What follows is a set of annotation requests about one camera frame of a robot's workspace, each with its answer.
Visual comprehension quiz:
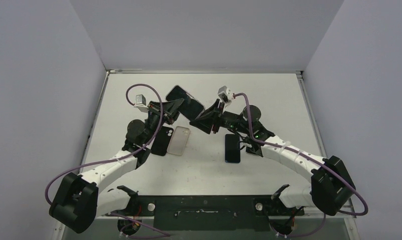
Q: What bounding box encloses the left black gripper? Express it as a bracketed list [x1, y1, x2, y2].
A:
[144, 99, 187, 146]

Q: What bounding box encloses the phone pink case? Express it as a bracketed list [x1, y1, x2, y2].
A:
[166, 85, 205, 121]
[167, 126, 190, 156]

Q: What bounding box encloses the blue-edged black phone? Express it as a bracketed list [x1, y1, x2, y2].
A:
[225, 134, 241, 164]

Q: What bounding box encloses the black phone case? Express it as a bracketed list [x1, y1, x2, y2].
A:
[151, 126, 174, 157]

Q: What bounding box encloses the white-edged black phone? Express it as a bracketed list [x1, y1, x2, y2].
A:
[246, 146, 263, 157]

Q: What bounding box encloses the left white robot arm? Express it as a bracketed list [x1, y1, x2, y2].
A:
[49, 98, 184, 234]

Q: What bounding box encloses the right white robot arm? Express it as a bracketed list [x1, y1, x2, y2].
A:
[190, 99, 355, 216]

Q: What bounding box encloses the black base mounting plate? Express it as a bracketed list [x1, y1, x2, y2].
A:
[116, 195, 304, 232]

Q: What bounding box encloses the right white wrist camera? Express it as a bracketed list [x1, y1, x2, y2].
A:
[217, 85, 235, 108]

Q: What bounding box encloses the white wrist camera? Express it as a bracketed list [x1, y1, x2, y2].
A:
[217, 85, 235, 108]
[134, 94, 149, 113]

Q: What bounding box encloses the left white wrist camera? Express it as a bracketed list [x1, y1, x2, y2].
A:
[134, 94, 149, 113]

